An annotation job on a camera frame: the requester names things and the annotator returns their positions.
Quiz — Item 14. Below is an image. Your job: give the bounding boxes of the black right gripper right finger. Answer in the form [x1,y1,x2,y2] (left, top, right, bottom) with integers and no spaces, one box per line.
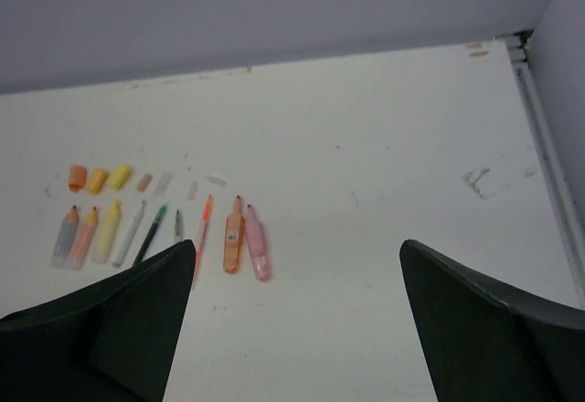
[399,240,584,401]

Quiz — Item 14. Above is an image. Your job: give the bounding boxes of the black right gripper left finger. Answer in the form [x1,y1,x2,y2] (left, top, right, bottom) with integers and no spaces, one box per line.
[1,240,196,401]

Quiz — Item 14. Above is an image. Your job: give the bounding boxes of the orange highlighter marker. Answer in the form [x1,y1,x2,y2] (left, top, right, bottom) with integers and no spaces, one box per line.
[67,206,99,270]

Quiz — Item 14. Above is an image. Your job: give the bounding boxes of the yellow highlighter marker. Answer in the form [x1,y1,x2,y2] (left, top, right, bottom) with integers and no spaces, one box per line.
[90,200,121,264]

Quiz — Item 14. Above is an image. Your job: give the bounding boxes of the white marker with peach tip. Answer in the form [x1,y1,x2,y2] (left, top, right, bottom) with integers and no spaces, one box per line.
[50,206,80,269]

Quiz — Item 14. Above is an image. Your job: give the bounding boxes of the white pen with tan cap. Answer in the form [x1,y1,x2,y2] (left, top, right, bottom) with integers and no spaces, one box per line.
[112,199,147,268]

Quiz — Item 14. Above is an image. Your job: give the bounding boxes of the thin orange pen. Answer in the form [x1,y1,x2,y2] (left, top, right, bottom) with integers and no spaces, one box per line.
[193,194,213,281]

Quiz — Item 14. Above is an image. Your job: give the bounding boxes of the green clear pen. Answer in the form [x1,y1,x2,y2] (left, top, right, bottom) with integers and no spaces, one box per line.
[133,204,168,266]

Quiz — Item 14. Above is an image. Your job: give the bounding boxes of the dark green thin pen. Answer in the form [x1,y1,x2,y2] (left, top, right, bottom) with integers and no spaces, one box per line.
[174,209,184,243]

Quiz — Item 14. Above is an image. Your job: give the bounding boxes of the orange clear highlighter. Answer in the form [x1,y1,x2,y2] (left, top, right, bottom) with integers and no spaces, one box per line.
[223,196,245,274]

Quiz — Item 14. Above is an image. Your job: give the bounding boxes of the tan pen cap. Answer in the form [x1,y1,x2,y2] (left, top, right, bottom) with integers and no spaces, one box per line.
[136,173,153,193]

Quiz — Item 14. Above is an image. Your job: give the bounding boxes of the orange marker cap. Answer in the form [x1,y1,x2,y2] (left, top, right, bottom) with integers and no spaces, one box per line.
[85,168,109,195]

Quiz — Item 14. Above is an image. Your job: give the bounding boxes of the yellow marker cap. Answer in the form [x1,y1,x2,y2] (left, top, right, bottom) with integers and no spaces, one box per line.
[106,164,133,192]

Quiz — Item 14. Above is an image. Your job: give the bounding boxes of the peach marker cap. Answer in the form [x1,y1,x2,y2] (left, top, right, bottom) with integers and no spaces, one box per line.
[68,164,87,193]

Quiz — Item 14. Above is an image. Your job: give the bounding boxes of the clear highlighter cap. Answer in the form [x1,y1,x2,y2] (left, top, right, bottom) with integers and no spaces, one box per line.
[187,180,198,201]

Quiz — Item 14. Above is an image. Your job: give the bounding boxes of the pink highlighter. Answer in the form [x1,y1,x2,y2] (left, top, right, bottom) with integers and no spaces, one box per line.
[245,204,271,282]

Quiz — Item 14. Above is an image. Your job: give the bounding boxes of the clear orange pen cap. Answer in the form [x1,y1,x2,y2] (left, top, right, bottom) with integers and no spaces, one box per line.
[206,175,228,187]

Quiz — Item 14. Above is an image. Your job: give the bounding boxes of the aluminium table edge rail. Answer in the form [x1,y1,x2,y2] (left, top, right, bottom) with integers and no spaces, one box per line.
[492,30,584,306]

